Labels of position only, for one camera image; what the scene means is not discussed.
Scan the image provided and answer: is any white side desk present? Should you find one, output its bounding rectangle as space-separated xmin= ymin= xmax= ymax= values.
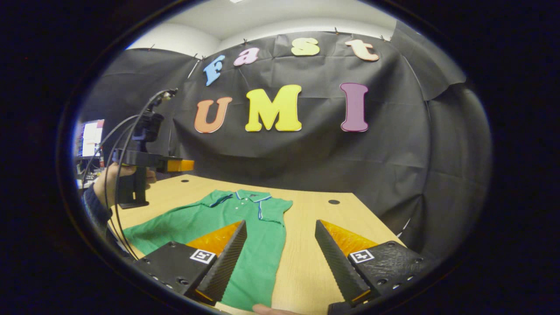
xmin=78 ymin=168 xmax=104 ymax=189

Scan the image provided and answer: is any black backdrop cloth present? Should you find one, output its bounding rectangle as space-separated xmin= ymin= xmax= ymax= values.
xmin=81 ymin=20 xmax=493 ymax=263

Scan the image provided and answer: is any computer monitor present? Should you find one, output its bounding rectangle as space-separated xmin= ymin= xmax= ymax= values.
xmin=76 ymin=119 xmax=105 ymax=159

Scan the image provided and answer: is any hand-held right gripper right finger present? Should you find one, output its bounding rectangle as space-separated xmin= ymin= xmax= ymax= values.
xmin=315 ymin=220 xmax=434 ymax=308

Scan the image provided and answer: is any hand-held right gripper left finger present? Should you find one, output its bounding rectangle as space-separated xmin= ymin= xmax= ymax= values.
xmin=131 ymin=220 xmax=248 ymax=306

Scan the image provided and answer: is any green T-shirt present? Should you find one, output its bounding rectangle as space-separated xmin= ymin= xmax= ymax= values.
xmin=122 ymin=189 xmax=294 ymax=312

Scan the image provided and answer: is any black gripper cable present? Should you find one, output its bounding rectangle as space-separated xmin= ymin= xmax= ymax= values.
xmin=113 ymin=89 xmax=173 ymax=261
xmin=81 ymin=114 xmax=143 ymax=189

